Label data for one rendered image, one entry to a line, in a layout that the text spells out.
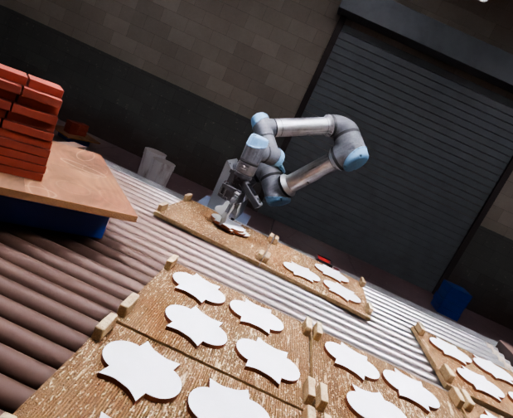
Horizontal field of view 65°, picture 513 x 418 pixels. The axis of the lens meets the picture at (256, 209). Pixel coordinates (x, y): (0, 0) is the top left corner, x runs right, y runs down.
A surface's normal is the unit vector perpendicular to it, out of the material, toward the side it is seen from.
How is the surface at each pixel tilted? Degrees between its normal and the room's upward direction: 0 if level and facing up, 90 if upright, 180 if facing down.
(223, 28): 90
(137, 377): 0
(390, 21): 90
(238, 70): 90
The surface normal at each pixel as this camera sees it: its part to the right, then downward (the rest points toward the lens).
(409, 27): -0.11, 0.18
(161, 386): 0.41, -0.89
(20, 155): 0.49, 0.41
